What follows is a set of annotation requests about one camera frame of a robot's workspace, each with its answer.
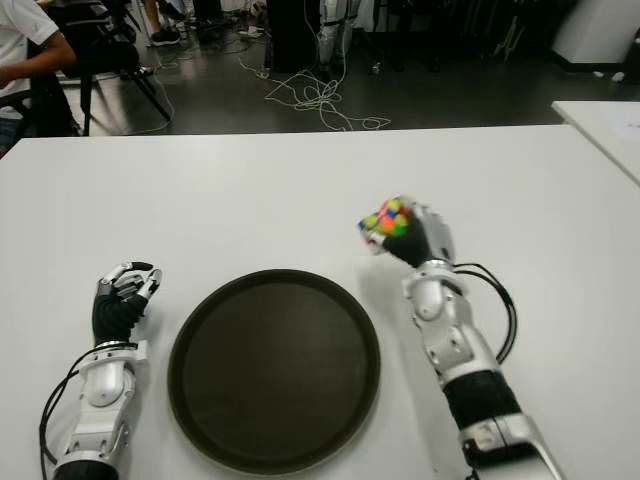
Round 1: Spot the tangled white floor cable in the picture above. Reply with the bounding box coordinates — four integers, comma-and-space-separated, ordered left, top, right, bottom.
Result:
237, 49, 392, 132

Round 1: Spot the black sneaker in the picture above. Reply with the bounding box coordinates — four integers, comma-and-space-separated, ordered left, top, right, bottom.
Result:
149, 27, 182, 48

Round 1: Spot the dark brown round plate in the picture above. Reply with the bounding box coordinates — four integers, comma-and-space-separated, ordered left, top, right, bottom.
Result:
167, 268, 382, 475

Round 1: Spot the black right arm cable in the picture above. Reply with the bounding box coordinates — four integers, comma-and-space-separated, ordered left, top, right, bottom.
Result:
452, 262, 519, 361

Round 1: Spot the white cabinet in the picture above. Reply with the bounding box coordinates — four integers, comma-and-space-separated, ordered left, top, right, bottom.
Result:
549, 0, 640, 66

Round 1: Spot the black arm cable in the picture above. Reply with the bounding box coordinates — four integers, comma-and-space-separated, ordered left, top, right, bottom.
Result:
38, 349, 96, 469
452, 262, 519, 361

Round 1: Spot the multicoloured Rubik's cube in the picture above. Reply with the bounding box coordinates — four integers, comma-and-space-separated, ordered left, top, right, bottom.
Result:
355, 195, 415, 256

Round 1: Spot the black cabinet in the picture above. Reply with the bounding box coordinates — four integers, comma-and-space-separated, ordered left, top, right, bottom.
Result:
267, 0, 324, 74

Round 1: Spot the black office chair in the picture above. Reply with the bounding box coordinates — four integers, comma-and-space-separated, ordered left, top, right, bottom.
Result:
0, 39, 84, 137

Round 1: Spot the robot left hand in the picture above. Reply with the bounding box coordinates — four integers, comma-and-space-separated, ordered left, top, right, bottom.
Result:
92, 260, 164, 346

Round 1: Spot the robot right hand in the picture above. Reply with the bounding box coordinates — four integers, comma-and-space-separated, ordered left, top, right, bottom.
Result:
382, 197, 457, 269

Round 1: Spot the person in white shirt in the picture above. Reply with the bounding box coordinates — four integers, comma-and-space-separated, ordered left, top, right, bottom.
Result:
0, 0, 79, 151

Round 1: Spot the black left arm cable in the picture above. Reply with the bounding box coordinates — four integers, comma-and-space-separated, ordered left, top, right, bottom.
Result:
38, 349, 96, 469

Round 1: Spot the white side table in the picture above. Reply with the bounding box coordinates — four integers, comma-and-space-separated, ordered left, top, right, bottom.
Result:
551, 101, 640, 187

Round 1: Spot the silver humanoid robot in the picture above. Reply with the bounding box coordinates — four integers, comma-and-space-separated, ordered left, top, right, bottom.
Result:
317, 0, 361, 66

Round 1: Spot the black folding chair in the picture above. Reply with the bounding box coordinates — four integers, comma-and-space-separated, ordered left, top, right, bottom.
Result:
54, 0, 174, 137

